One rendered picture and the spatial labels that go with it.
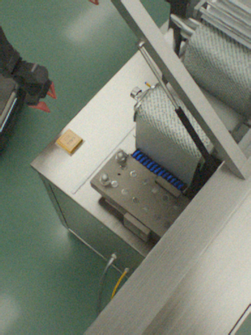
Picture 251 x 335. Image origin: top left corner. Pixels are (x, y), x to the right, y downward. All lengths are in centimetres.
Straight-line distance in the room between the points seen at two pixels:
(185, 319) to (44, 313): 155
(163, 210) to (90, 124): 48
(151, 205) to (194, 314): 57
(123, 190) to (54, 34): 178
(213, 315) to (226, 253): 15
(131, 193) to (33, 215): 117
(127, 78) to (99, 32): 127
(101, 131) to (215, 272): 88
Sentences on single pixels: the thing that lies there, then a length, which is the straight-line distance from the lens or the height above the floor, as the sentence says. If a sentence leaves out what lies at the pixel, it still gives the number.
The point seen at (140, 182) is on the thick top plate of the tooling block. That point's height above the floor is 103.
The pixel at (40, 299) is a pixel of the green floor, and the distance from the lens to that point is 269.
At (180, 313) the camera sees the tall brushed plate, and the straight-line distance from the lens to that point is 121.
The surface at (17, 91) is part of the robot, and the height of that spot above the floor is 24.
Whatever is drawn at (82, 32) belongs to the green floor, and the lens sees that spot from 329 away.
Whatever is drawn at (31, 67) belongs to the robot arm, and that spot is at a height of 127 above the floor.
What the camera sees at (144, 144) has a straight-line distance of 168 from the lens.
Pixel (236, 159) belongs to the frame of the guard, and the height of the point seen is 170.
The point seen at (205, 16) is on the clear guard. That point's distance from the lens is 99.
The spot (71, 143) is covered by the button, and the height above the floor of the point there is 92.
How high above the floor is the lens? 263
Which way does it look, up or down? 68 degrees down
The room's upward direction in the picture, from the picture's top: 1 degrees counter-clockwise
